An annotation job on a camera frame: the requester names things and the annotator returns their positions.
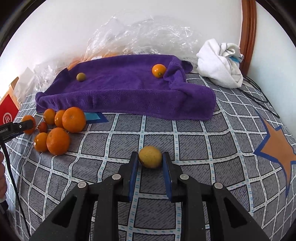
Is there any orange mandarin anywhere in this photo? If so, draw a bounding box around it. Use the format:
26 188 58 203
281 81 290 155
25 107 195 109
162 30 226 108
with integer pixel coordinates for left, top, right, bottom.
34 133 48 152
46 128 71 156
54 110 65 128
22 115 36 135
43 108 56 125

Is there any yellow-green round fruit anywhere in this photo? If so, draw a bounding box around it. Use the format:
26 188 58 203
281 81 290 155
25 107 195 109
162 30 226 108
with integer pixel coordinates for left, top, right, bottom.
138 146 162 169

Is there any large orange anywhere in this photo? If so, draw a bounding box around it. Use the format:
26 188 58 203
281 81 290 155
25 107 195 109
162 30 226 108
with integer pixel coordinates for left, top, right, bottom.
62 107 86 133

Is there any person's left hand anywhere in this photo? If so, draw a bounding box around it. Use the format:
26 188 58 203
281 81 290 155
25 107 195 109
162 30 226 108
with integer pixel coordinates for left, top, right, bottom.
0 152 7 199

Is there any red paper bag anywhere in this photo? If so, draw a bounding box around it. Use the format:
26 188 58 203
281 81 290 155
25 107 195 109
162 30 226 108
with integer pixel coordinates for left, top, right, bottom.
0 94 19 125

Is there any small red fruit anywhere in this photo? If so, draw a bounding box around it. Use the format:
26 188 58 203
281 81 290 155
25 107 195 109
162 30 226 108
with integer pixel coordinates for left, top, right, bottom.
37 121 48 133

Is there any brown cardboard box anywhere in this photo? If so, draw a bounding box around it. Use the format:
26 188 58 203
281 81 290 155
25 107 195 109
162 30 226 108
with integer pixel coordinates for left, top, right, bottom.
1 77 19 105

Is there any white plastic bag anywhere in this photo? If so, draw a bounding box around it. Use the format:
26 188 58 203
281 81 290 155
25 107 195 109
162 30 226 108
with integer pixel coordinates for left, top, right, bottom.
14 68 35 101

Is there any grey checked bedsheet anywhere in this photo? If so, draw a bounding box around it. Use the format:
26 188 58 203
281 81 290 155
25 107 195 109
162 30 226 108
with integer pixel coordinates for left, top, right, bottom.
1 74 295 240

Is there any clear plastic bag left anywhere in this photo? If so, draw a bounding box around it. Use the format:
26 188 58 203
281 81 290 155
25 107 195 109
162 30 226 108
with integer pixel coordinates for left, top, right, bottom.
33 60 69 93

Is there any clear plastic bag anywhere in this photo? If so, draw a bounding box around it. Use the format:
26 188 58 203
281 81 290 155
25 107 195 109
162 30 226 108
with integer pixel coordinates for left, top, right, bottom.
67 16 200 70
33 60 69 93

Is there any small green-yellow fruit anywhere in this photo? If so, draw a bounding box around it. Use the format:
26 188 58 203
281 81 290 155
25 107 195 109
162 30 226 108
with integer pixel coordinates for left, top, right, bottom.
76 72 86 82

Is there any orange star sticker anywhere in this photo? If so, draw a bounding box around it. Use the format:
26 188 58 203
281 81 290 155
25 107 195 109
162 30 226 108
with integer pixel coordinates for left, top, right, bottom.
254 111 295 196

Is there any purple towel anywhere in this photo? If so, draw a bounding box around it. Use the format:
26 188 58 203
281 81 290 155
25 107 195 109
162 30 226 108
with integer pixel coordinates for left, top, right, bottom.
35 55 216 121

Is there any small orange kumquat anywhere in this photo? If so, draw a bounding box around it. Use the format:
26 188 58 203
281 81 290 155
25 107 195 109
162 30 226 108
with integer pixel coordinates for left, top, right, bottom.
152 64 167 78

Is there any white crumpled cloth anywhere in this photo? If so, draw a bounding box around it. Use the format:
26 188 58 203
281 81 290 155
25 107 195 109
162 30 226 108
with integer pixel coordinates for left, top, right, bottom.
197 39 244 89

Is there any clear plastic bag right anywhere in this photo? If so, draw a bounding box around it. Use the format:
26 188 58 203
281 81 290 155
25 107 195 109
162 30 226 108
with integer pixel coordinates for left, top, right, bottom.
67 16 200 70

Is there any black cable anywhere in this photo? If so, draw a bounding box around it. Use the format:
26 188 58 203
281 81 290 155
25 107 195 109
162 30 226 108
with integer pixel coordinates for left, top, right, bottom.
240 76 280 119

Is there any wooden door frame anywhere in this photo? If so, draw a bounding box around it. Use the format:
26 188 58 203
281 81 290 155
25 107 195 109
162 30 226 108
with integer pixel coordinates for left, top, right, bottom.
240 0 257 76

